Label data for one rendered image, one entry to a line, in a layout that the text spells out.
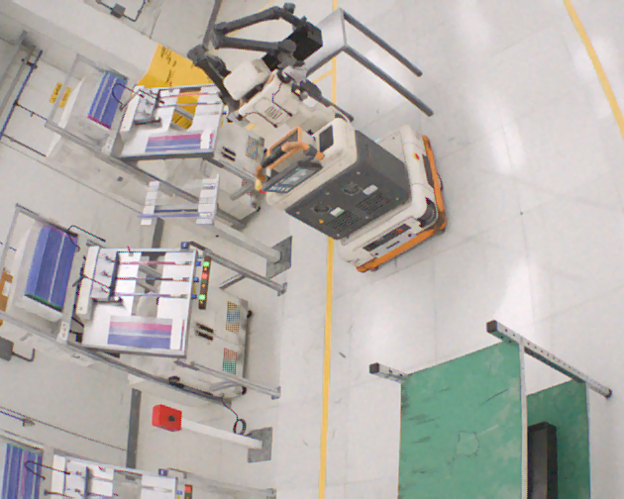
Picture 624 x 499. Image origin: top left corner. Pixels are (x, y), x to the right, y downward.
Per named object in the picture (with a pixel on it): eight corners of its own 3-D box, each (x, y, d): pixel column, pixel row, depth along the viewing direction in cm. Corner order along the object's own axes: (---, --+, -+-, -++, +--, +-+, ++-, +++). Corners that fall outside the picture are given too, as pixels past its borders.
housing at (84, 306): (105, 256, 391) (99, 246, 379) (93, 324, 366) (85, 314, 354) (96, 256, 392) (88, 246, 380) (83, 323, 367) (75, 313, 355)
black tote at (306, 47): (255, 99, 361) (240, 91, 354) (256, 81, 370) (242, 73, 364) (323, 46, 327) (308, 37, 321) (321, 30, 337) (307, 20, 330)
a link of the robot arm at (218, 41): (207, 51, 297) (212, 41, 288) (208, 33, 301) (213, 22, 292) (289, 61, 313) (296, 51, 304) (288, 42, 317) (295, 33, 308)
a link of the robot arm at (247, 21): (213, 42, 300) (218, 31, 291) (207, 35, 301) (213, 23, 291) (278, 20, 320) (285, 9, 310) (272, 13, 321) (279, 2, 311)
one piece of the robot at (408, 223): (421, 224, 325) (411, 218, 320) (363, 257, 349) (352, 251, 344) (421, 221, 326) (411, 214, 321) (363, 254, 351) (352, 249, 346)
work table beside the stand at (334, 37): (433, 114, 379) (344, 45, 332) (354, 165, 420) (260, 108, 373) (422, 71, 404) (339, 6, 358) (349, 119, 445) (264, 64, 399)
